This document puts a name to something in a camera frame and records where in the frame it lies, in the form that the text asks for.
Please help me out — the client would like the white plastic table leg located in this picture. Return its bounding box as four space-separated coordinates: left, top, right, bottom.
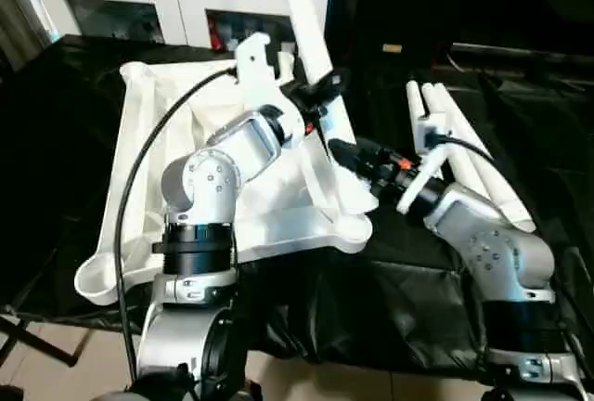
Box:
273 0 380 211
433 83 536 235
420 84 502 207
406 79 470 188

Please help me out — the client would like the black mat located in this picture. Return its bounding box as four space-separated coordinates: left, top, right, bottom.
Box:
0 33 594 379

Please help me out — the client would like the long black bar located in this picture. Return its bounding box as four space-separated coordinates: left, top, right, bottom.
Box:
452 41 594 61

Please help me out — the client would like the black stand leg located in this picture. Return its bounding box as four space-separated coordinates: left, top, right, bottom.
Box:
0 312 89 368

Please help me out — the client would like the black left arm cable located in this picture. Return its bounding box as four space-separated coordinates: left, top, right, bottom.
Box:
114 69 240 374

